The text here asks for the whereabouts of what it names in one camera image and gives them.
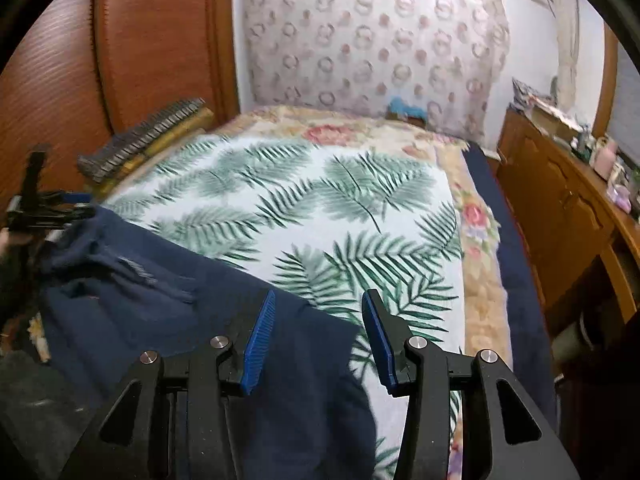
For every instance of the dark circle patterned pillow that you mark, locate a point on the dark circle patterned pillow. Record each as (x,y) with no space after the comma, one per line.
(140,135)

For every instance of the open cardboard box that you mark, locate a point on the open cardboard box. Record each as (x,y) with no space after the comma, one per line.
(552,120)

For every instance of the navy bed sheet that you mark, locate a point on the navy bed sheet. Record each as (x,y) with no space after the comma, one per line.
(520,285)

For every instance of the small cardboard box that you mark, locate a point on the small cardboard box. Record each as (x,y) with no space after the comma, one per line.
(412,119)

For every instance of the grey waste bin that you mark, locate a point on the grey waste bin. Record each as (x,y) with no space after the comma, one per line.
(572,345)

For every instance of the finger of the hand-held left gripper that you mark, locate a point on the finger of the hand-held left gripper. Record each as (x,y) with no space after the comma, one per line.
(72,212)

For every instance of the wooden louvered wardrobe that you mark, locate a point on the wooden louvered wardrobe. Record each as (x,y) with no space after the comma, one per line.
(150,35)

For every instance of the beige tied curtain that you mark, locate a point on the beige tied curtain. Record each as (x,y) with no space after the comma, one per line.
(567,45)

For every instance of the blue cloth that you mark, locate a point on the blue cloth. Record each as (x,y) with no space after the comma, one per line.
(406,106)

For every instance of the floral blanket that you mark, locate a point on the floral blanket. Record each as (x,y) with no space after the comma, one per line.
(480,240)

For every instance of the wooden window frame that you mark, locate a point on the wooden window frame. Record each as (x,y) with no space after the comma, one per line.
(606,85)

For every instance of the grey window blind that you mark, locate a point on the grey window blind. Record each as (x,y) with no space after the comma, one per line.
(629,110)

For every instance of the purple tissue pack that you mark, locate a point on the purple tissue pack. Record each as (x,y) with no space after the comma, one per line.
(620,197)

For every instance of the palm leaf blanket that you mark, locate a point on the palm leaf blanket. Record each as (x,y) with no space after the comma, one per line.
(325,210)

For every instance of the circle patterned sheer curtain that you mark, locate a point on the circle patterned sheer curtain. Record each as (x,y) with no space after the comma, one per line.
(350,35)

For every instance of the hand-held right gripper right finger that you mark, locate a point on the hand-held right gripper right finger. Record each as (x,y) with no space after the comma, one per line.
(380,345)

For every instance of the wooden cabinet counter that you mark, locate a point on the wooden cabinet counter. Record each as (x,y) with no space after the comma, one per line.
(560,200)

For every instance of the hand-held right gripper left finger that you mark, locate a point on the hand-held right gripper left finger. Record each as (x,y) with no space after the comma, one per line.
(257,345)

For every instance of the pink bottle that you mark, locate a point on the pink bottle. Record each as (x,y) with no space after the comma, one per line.
(604,157)

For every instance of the navy printed t-shirt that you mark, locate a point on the navy printed t-shirt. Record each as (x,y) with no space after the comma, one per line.
(165,310)

